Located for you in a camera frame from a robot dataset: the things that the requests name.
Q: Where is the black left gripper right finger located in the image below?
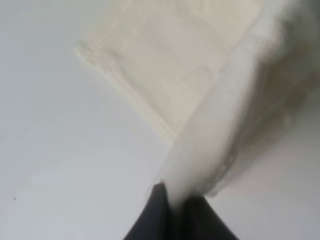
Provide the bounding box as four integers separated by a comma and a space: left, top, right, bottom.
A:
181, 196, 238, 240

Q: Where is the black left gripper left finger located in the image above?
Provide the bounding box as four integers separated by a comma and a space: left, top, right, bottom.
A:
124, 183, 173, 240

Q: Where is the cream white towel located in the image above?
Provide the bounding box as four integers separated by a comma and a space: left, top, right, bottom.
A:
75, 0, 320, 205

